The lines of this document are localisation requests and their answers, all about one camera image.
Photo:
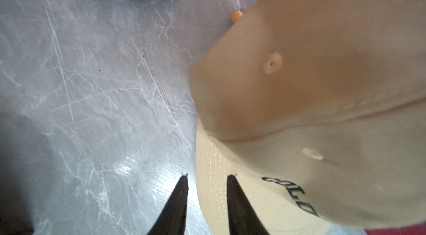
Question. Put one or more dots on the beige cap back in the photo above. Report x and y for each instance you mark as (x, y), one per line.
(290, 63)

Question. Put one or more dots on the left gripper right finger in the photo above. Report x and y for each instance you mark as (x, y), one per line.
(241, 216)

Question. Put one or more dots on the beige cap centre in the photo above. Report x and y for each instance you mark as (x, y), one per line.
(366, 173)

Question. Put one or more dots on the maroon cap front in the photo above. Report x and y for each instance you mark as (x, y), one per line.
(419, 229)

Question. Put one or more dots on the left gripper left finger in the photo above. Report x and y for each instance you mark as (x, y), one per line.
(172, 220)

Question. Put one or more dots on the beige cap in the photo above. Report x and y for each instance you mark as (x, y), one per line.
(290, 63)
(366, 173)

